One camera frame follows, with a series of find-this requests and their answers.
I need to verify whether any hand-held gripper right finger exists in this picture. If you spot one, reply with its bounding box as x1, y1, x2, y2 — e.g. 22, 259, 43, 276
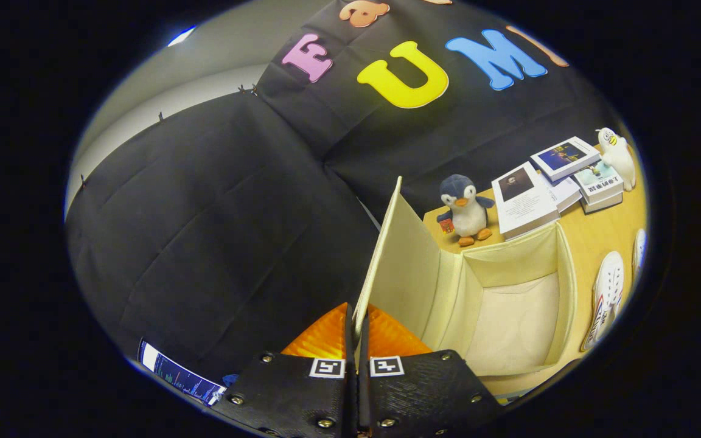
358, 304, 503, 438

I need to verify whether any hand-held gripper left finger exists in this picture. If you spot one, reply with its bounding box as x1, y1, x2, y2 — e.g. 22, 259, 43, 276
211, 302, 357, 438

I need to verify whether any beige fabric storage box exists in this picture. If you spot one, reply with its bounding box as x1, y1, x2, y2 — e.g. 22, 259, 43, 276
352, 176, 579, 378

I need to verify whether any white canvas shoe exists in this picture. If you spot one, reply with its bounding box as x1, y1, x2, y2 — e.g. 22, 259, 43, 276
581, 251, 625, 352
632, 229, 648, 287

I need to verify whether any computer screen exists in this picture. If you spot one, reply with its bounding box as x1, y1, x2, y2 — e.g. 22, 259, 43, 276
139, 339, 227, 406

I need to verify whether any black backdrop cloth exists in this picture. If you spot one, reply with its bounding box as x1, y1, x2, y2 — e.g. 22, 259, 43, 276
65, 0, 637, 378

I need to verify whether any grey penguin plush toy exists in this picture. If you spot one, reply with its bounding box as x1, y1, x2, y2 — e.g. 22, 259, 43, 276
436, 175, 496, 247

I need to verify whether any book with portrait cover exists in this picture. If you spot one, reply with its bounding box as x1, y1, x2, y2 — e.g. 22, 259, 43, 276
492, 161, 561, 241

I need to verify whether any plain white book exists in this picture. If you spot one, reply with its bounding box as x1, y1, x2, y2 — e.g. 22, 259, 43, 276
539, 173, 582, 214

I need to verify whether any book with teal cover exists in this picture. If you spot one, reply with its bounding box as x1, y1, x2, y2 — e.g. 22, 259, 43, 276
573, 160, 625, 204

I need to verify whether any book with blue cover picture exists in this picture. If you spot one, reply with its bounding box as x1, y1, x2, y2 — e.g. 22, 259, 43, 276
530, 136, 602, 182

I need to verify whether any white duck plush toy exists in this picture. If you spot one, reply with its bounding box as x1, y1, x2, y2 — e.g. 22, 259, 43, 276
595, 127, 637, 192

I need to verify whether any bright ceiling lamp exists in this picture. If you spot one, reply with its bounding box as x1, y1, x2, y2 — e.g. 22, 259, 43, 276
167, 26, 197, 47

